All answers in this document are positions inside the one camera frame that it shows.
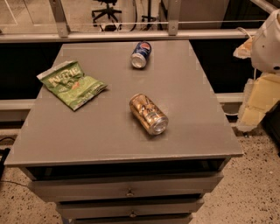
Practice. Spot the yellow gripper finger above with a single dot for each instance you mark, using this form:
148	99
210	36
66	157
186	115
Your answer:
244	50
260	96

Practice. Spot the black office chair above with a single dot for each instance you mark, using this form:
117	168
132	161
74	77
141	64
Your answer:
110	11

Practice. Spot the blue pepsi can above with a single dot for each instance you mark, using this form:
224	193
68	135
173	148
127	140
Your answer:
140	55

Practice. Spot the top grey drawer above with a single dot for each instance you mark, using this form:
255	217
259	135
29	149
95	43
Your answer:
126	187

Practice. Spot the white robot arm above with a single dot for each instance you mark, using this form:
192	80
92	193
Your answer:
265	51

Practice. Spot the metal window rail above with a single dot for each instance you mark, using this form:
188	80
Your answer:
127	36

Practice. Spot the green chip bag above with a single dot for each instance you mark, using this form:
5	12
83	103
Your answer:
68	82

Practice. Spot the grey drawer cabinet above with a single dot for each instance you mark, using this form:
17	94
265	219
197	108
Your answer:
103	139

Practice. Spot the grey drawer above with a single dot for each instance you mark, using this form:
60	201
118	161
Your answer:
126	187
130	209

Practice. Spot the gold soda can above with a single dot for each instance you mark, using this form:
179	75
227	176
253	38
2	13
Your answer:
148	114

